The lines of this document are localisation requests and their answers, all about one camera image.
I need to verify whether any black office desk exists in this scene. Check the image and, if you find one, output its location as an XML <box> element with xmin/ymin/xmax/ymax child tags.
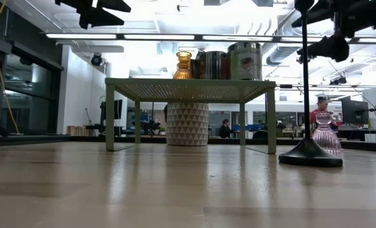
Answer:
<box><xmin>335</xmin><ymin>128</ymin><xmax>376</xmax><ymax>143</ymax></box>

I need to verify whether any person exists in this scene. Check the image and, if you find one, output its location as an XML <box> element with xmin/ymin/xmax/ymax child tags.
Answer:
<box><xmin>310</xmin><ymin>96</ymin><xmax>339</xmax><ymax>130</ymax></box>
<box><xmin>218</xmin><ymin>118</ymin><xmax>235</xmax><ymax>139</ymax></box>

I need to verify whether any white geometric patterned vase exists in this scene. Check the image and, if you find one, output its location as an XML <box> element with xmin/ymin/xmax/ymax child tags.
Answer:
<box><xmin>166</xmin><ymin>101</ymin><xmax>210</xmax><ymax>146</ymax></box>

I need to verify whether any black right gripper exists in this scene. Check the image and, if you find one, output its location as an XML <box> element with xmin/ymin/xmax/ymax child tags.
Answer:
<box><xmin>291</xmin><ymin>0</ymin><xmax>376</xmax><ymax>63</ymax></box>

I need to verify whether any silver ceiling duct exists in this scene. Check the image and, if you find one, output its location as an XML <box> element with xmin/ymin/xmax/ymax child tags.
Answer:
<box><xmin>260</xmin><ymin>6</ymin><xmax>306</xmax><ymax>66</ymax></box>

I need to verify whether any black ceiling spotlight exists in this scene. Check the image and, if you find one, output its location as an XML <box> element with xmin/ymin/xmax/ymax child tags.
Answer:
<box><xmin>329</xmin><ymin>75</ymin><xmax>349</xmax><ymax>86</ymax></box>

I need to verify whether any yellow cable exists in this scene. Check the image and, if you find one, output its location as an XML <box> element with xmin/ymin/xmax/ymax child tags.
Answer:
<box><xmin>0</xmin><ymin>0</ymin><xmax>20</xmax><ymax>134</ymax></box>

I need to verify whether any long ceiling light bar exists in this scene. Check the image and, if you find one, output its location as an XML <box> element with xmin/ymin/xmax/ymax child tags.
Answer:
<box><xmin>45</xmin><ymin>32</ymin><xmax>376</xmax><ymax>44</ymax></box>

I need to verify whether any dark wall screen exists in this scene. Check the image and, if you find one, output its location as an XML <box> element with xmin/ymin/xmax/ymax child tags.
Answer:
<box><xmin>99</xmin><ymin>99</ymin><xmax>124</xmax><ymax>120</ymax></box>

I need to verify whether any silver tin candle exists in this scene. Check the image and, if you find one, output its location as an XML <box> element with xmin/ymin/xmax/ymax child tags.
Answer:
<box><xmin>227</xmin><ymin>42</ymin><xmax>263</xmax><ymax>81</ymax></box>
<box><xmin>192</xmin><ymin>49</ymin><xmax>230</xmax><ymax>80</ymax></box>

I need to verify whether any black computer monitor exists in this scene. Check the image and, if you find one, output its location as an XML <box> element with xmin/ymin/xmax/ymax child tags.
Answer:
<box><xmin>340</xmin><ymin>96</ymin><xmax>370</xmax><ymax>125</ymax></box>

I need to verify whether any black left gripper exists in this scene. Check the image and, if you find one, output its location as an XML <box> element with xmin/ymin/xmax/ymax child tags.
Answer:
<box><xmin>54</xmin><ymin>0</ymin><xmax>132</xmax><ymax>30</ymax></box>

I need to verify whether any black metal candlestick holder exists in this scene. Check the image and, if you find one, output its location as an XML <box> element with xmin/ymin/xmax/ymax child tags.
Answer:
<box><xmin>278</xmin><ymin>0</ymin><xmax>344</xmax><ymax>168</ymax></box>

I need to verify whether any black aluminium table frame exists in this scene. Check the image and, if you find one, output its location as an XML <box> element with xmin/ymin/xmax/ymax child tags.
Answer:
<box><xmin>0</xmin><ymin>122</ymin><xmax>376</xmax><ymax>153</ymax></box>

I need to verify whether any amber glass candle holder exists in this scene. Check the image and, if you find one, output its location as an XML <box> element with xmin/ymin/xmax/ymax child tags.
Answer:
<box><xmin>172</xmin><ymin>51</ymin><xmax>194</xmax><ymax>80</ymax></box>

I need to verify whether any round black ceiling speaker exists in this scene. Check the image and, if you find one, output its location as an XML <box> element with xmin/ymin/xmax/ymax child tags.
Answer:
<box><xmin>90</xmin><ymin>53</ymin><xmax>103</xmax><ymax>67</ymax></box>

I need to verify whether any green perforated metal shelf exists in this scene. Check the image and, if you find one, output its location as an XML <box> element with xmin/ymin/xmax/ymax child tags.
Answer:
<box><xmin>104</xmin><ymin>77</ymin><xmax>277</xmax><ymax>155</ymax></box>

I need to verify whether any pink glass candle holder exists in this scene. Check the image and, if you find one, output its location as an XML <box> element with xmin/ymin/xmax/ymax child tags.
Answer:
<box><xmin>311</xmin><ymin>110</ymin><xmax>344</xmax><ymax>158</ymax></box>

